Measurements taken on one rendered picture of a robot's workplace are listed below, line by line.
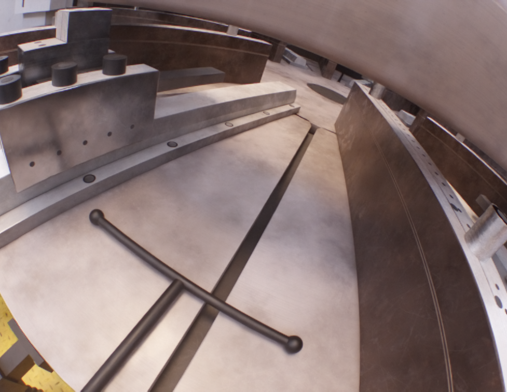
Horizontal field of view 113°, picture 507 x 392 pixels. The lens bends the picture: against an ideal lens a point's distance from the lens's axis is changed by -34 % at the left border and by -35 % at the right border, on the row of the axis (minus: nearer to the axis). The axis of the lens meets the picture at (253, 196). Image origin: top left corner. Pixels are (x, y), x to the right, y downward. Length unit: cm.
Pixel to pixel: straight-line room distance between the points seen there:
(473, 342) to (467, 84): 44
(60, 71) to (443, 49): 73
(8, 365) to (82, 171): 58
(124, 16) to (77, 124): 312
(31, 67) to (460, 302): 101
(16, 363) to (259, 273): 66
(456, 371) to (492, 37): 57
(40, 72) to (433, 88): 83
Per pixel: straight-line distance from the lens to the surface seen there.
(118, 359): 55
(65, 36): 74
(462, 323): 52
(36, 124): 63
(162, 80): 94
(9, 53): 179
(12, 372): 69
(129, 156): 92
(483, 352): 48
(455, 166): 242
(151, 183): 88
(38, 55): 70
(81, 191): 81
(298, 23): 48
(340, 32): 47
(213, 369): 58
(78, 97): 64
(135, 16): 360
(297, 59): 409
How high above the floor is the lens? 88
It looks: 38 degrees down
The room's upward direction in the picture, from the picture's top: 21 degrees clockwise
